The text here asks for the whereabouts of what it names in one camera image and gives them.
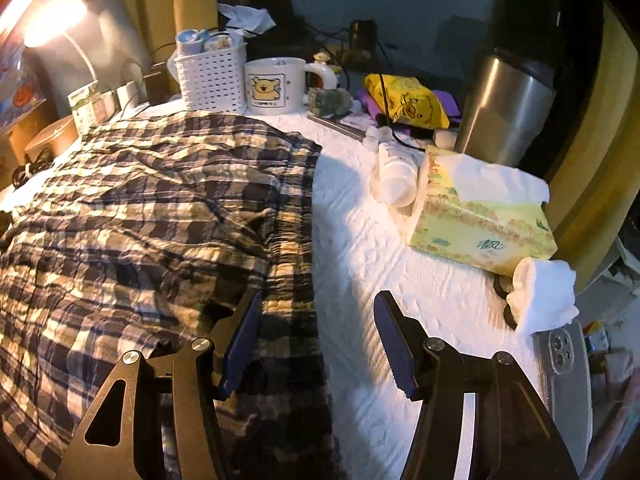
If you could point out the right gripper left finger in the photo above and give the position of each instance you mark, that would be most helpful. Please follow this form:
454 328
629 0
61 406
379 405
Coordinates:
120 436

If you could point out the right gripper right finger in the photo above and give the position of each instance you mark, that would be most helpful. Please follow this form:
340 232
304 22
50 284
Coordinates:
514 435

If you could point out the plaid pants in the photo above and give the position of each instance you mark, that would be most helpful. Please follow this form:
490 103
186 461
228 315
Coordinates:
147 232

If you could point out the rolled white towel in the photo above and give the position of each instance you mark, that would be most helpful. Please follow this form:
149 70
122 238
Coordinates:
543 296

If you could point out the white textured tablecloth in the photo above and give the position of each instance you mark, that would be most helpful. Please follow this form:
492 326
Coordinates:
356 252

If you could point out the right yellow green curtain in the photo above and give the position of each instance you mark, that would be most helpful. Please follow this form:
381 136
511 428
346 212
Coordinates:
598 179

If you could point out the white lotion bottle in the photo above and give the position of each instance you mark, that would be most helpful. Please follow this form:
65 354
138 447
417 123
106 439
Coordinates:
395 176

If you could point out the tan lidded box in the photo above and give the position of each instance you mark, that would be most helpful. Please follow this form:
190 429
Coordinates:
57 137

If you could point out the steel tumbler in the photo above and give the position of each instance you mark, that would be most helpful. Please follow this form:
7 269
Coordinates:
506 109

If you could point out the green white milk carton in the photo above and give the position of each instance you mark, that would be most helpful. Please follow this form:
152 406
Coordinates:
87 106

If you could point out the white charger plug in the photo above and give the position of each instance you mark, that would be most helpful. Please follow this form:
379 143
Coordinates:
131 95

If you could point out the yellow snack bag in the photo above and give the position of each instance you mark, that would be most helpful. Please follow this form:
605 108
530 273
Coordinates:
406 101

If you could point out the snack bag with orange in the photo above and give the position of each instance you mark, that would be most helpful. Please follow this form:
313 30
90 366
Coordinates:
20 87

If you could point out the white plastic basket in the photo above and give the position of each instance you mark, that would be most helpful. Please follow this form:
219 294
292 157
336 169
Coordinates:
209 70

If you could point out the white bear mug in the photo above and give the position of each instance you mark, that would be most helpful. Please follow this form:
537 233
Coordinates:
276 86

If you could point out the white desk lamp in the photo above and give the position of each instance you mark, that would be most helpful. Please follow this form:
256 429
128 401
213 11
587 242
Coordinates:
52 20

